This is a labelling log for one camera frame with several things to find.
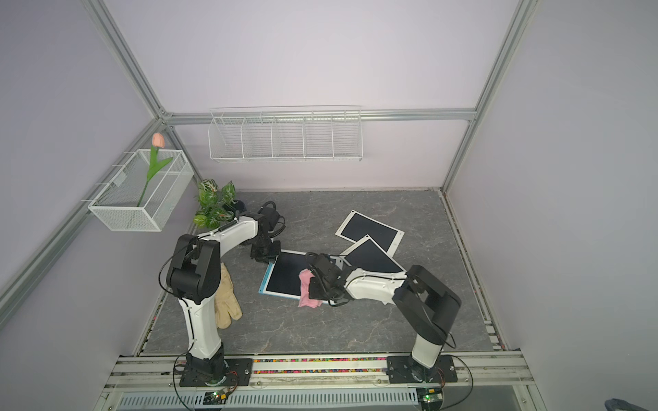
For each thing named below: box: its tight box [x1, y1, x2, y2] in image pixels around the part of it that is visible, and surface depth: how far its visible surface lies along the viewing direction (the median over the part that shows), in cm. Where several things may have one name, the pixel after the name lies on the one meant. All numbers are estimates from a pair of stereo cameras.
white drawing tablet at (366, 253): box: [339, 234, 407, 274], surface depth 101 cm
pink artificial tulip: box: [136, 132, 174, 208], surface depth 82 cm
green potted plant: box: [192, 178, 237, 230], surface depth 84 cm
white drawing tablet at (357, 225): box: [334, 208, 406, 258], surface depth 108 cm
